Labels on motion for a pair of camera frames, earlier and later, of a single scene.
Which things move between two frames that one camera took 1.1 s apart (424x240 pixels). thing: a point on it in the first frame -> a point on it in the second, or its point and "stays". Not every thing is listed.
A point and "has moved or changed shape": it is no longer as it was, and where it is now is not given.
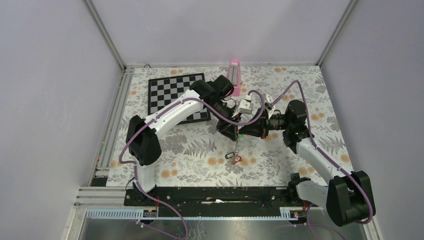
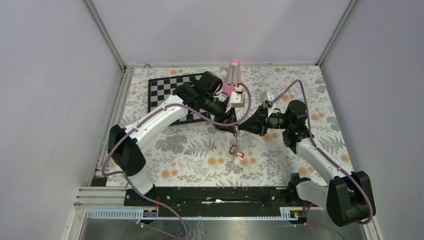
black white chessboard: [162, 90] stays
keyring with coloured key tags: [235, 155] has moved or changed shape
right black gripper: [259, 128] stays
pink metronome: [234, 76] stays
